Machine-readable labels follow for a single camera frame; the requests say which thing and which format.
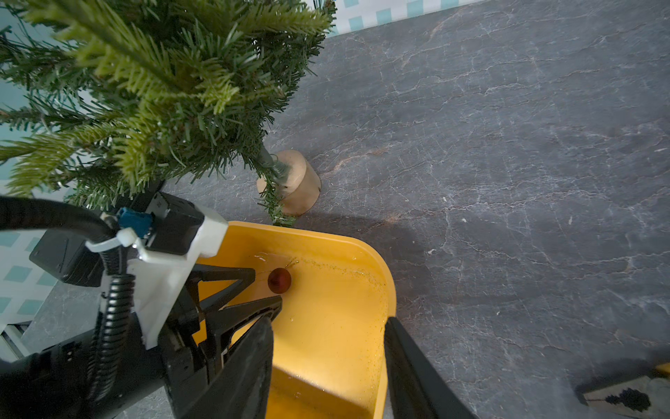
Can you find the small red ball ornament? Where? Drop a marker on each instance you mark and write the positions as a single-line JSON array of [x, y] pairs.
[[279, 280]]

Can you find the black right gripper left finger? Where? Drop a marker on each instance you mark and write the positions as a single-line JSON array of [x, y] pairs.
[[242, 388]]

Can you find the yellow plastic tray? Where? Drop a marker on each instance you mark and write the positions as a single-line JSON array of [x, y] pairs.
[[328, 357]]

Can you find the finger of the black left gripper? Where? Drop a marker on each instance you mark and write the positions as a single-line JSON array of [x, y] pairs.
[[223, 324], [213, 287]]

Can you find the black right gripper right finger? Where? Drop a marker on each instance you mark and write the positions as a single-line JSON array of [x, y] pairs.
[[416, 390]]

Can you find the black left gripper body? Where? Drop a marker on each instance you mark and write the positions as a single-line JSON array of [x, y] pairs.
[[189, 373]]

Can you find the small green christmas tree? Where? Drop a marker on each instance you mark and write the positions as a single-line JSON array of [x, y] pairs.
[[122, 94]]

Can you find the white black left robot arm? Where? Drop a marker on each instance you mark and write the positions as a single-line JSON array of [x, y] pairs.
[[58, 382]]

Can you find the wooden tree base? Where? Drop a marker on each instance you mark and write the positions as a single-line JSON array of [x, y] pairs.
[[287, 184]]

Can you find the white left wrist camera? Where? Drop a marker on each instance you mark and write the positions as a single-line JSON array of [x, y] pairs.
[[166, 239]]

